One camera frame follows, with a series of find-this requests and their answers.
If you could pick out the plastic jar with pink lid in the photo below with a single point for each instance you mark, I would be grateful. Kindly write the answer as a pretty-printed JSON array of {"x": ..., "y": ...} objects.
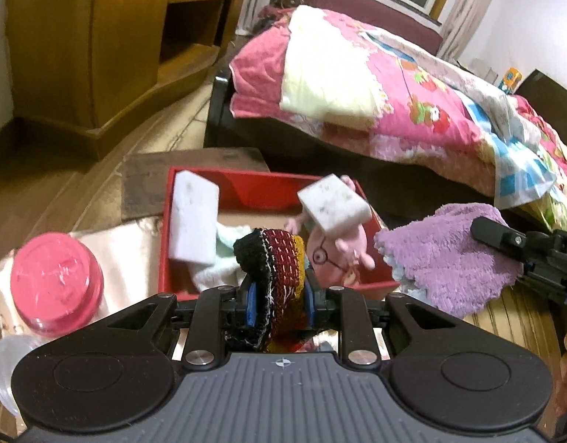
[{"x": 57, "y": 281}]

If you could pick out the striped knitted cloth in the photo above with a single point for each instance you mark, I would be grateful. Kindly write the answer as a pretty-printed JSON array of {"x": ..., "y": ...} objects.
[{"x": 278, "y": 277}]

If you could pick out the red cardboard box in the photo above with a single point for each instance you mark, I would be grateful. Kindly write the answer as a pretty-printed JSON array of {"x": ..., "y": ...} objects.
[{"x": 251, "y": 189}]

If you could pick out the white sponge block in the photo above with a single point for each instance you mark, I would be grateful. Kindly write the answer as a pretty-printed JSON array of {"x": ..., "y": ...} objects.
[
  {"x": 334, "y": 203},
  {"x": 191, "y": 217}
]

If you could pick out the bed with pink quilt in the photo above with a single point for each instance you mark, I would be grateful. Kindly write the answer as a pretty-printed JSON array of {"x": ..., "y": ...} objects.
[{"x": 403, "y": 115}]

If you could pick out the purple fluffy towel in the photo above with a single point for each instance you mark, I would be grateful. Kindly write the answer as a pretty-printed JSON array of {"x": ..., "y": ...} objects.
[{"x": 440, "y": 258}]

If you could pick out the brown bamboo mat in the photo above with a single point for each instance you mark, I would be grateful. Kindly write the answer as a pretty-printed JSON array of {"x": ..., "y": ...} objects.
[{"x": 509, "y": 323}]

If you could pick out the wooden cabinet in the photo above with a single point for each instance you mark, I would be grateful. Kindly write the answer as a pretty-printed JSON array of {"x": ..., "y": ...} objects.
[{"x": 80, "y": 55}]

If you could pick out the pink pig plush toy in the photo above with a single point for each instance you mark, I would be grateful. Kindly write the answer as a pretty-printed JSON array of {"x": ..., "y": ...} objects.
[{"x": 329, "y": 258}]

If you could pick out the yellow toy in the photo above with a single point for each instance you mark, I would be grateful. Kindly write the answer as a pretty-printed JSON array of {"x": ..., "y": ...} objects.
[{"x": 512, "y": 78}]

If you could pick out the dark bed frame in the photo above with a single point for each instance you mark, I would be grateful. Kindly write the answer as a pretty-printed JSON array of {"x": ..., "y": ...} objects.
[{"x": 246, "y": 143}]

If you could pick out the dark wooden headboard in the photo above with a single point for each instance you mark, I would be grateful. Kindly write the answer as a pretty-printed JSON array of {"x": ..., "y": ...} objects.
[{"x": 550, "y": 85}]

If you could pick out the brown cardboard sheet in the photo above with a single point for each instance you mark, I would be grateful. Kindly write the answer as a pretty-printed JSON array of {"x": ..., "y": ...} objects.
[{"x": 172, "y": 159}]

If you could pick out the pale blue towel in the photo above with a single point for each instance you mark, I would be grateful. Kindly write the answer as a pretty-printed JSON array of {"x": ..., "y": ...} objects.
[{"x": 218, "y": 263}]

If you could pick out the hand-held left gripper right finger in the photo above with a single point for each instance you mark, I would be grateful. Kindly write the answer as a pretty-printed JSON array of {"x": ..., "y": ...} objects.
[{"x": 310, "y": 307}]

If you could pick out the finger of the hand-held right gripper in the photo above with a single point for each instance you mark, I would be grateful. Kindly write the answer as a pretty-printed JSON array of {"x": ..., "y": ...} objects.
[{"x": 495, "y": 235}]

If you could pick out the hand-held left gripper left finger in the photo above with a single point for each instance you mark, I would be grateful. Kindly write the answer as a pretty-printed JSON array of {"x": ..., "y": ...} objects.
[{"x": 252, "y": 307}]

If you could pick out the dark red bench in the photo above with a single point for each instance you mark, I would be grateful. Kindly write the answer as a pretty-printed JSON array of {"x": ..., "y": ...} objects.
[{"x": 357, "y": 9}]

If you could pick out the pale satin embroidered cloth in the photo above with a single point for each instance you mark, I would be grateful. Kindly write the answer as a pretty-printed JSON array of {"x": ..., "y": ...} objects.
[{"x": 126, "y": 249}]

